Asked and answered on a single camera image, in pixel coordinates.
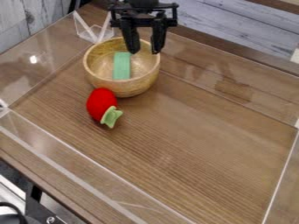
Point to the clear acrylic corner bracket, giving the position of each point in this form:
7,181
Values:
95,33

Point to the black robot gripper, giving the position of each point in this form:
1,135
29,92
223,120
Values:
143,13

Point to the green rectangular block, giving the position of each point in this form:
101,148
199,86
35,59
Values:
121,66

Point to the red plush strawberry toy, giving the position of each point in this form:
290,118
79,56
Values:
101,107

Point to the black table frame clamp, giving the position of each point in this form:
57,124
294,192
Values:
19,210

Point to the brown wooden bowl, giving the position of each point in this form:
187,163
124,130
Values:
97,62

